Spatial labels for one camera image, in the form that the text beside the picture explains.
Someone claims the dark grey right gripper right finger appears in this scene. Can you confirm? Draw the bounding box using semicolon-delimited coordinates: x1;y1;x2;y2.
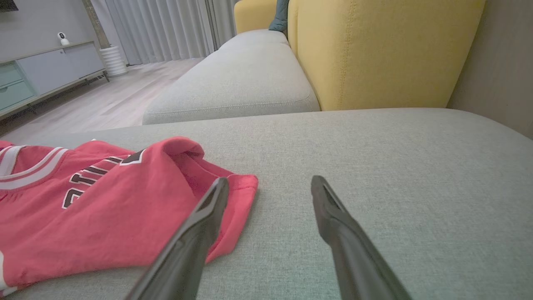
311;175;413;300

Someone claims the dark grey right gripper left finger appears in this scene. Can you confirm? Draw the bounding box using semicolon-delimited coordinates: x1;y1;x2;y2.
125;177;230;300

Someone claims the red jersey with black lettering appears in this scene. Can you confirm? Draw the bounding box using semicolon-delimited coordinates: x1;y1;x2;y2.
0;136;259;297

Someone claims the long grey sofa seat cushion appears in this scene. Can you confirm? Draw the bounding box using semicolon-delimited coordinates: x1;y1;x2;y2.
142;29;321;126

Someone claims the large yellow sofa backrest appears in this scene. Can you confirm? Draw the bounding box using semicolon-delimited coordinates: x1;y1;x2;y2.
287;0;486;112

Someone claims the white ribbed planter pot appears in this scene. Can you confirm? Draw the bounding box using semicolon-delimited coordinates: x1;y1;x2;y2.
100;45;128;78

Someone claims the grey pleated curtain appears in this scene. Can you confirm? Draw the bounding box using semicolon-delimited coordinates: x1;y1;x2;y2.
89;0;239;66

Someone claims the grey low tv cabinet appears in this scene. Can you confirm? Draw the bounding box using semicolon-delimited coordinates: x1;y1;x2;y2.
0;40;110;122

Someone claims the teal cloth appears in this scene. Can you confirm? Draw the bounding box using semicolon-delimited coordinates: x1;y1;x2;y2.
268;0;290;37

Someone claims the small yellow sofa backrest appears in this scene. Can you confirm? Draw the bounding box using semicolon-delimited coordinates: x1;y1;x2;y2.
234;0;278;35

